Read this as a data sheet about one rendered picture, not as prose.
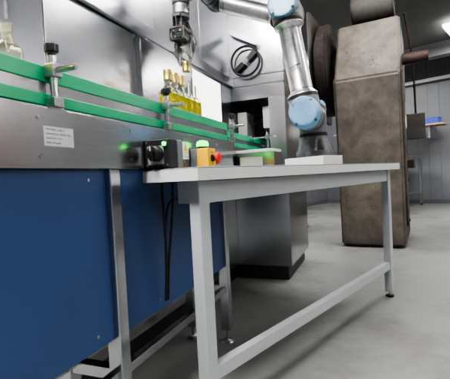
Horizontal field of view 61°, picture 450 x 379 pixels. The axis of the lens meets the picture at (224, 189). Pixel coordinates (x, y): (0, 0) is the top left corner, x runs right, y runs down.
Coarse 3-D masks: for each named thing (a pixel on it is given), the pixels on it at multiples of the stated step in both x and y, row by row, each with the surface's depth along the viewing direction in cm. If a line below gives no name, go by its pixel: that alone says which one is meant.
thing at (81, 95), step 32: (0, 64) 68; (32, 64) 75; (0, 96) 68; (32, 96) 74; (64, 96) 82; (96, 96) 92; (128, 96) 104; (160, 128) 120; (192, 128) 141; (224, 128) 171
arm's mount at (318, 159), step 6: (312, 156) 151; (318, 156) 149; (324, 156) 148; (330, 156) 152; (336, 156) 156; (288, 162) 158; (294, 162) 156; (300, 162) 154; (306, 162) 152; (312, 162) 151; (318, 162) 149; (324, 162) 148; (330, 162) 152; (336, 162) 156; (342, 162) 160
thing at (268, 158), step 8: (256, 152) 176; (264, 152) 174; (272, 152) 173; (280, 152) 186; (240, 160) 179; (248, 160) 178; (256, 160) 176; (264, 160) 175; (272, 160) 173; (280, 160) 185
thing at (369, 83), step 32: (352, 0) 363; (384, 0) 349; (320, 32) 371; (352, 32) 365; (384, 32) 349; (320, 64) 362; (352, 64) 351; (384, 64) 336; (320, 96) 375; (352, 96) 346; (384, 96) 334; (352, 128) 348; (384, 128) 336; (416, 128) 391; (352, 160) 351; (384, 160) 339; (352, 192) 354; (352, 224) 357
